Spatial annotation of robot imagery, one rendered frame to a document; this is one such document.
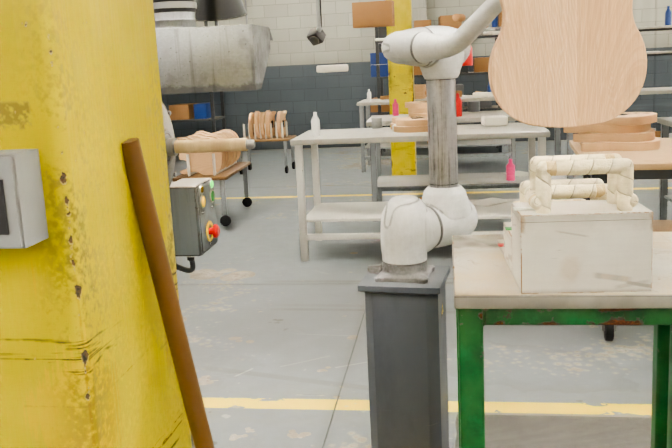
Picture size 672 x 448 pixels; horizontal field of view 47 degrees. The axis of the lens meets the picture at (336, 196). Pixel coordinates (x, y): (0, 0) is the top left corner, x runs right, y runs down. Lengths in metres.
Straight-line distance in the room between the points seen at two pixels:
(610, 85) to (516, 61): 0.22
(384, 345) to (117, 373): 1.83
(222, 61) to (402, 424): 1.50
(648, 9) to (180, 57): 11.77
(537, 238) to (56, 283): 1.12
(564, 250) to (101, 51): 1.12
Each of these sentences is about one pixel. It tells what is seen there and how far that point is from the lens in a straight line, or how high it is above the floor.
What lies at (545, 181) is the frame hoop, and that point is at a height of 1.17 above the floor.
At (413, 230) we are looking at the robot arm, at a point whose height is 0.87.
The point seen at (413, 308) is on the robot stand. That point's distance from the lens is 2.58.
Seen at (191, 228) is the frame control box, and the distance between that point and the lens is 2.18.
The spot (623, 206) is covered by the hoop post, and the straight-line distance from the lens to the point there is 1.71.
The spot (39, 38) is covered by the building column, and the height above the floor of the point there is 1.47.
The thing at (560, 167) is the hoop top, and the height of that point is 1.20.
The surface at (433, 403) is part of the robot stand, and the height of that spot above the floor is 0.29.
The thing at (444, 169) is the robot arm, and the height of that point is 1.05.
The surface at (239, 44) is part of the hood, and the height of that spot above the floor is 1.49.
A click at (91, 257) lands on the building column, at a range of 0.81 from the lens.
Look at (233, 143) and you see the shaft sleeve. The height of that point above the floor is 1.26.
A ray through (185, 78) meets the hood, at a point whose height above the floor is 1.42.
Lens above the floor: 1.44
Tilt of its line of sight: 10 degrees down
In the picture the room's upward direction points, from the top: 3 degrees counter-clockwise
